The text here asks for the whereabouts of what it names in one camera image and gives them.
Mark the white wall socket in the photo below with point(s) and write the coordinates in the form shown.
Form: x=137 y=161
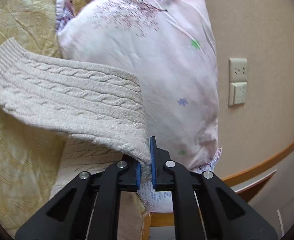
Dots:
x=238 y=70

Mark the beige cable-knit sweater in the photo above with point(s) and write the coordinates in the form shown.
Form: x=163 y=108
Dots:
x=97 y=108

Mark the yellow patterned bed cover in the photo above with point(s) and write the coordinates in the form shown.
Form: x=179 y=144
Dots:
x=29 y=157

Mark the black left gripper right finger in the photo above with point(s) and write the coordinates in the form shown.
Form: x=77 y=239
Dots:
x=204 y=207

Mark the wooden headboard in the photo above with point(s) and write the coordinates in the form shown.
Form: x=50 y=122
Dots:
x=166 y=219

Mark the lavender floral pillow underneath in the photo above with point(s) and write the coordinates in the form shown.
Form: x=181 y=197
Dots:
x=161 y=202

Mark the white wall switch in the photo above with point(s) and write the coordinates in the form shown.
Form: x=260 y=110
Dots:
x=237 y=93

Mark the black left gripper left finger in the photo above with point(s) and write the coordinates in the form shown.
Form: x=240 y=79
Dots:
x=87 y=207

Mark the pink floral pillow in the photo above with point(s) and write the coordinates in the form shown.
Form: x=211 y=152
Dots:
x=170 y=47

